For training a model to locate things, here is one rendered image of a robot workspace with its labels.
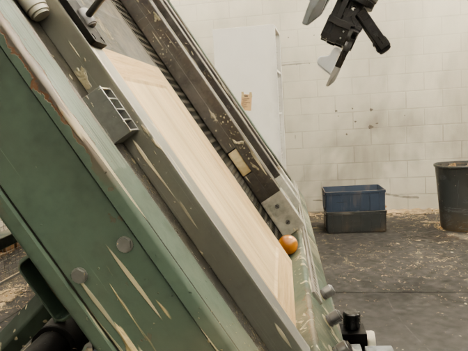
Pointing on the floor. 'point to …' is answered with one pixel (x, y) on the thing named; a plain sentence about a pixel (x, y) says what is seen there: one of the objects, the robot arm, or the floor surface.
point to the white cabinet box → (255, 77)
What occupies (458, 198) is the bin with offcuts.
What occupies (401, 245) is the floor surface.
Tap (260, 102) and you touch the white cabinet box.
